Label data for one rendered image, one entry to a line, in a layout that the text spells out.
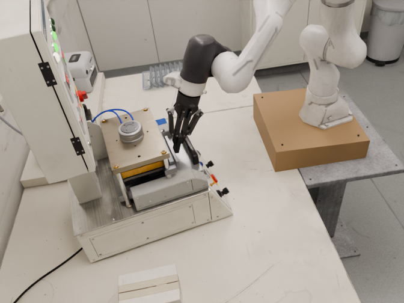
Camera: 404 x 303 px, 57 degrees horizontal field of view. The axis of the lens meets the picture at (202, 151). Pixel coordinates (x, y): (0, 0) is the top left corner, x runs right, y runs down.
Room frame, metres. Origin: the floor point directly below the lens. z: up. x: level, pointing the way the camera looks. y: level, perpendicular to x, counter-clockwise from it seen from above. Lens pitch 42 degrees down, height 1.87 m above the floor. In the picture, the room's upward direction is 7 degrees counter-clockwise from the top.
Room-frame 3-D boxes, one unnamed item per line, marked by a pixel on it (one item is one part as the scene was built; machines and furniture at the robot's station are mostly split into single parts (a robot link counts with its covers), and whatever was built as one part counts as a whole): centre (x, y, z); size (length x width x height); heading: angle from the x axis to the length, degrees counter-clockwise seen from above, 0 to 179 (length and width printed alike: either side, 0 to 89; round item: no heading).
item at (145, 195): (0.85, 0.12, 0.97); 0.25 x 0.05 x 0.07; 105
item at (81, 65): (1.89, 0.66, 0.88); 0.25 x 0.20 x 0.17; 87
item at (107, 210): (0.96, 0.25, 0.93); 0.46 x 0.35 x 0.01; 105
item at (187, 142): (1.01, 0.04, 0.99); 0.15 x 0.02 x 0.04; 15
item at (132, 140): (0.98, 0.26, 1.08); 0.31 x 0.24 x 0.13; 15
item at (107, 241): (0.99, 0.22, 0.84); 0.53 x 0.37 x 0.17; 105
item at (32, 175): (1.59, 0.65, 0.77); 0.84 x 0.30 x 0.04; 3
